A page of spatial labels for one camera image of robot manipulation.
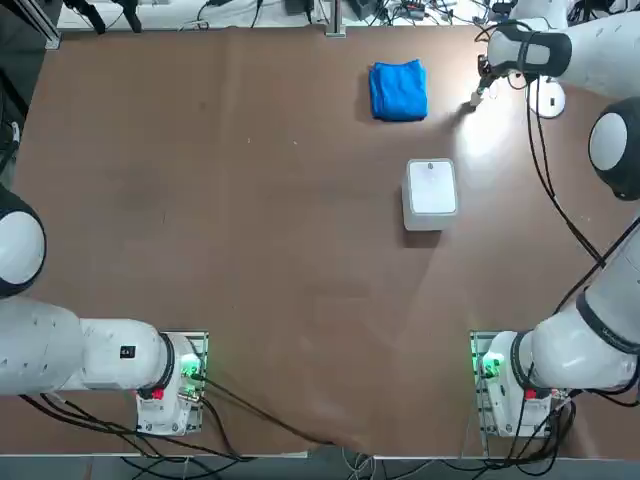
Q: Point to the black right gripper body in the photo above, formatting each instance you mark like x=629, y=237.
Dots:
x=485, y=65

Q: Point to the white gooseneck desk lamp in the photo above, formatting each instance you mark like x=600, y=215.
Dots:
x=550, y=100

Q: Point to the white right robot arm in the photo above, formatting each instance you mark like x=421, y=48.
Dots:
x=575, y=360

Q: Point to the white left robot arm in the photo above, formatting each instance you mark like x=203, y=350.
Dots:
x=50, y=345

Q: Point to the blue folded cloth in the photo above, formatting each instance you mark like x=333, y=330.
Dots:
x=398, y=90

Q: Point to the white square box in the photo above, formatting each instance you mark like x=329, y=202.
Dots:
x=431, y=187

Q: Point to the black tripod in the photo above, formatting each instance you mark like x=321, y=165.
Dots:
x=92, y=15

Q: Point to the aluminium frame post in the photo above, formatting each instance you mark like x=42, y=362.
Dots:
x=335, y=20

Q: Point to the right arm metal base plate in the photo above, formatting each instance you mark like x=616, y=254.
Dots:
x=477, y=380

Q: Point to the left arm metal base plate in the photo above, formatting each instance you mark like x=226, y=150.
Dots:
x=200, y=340

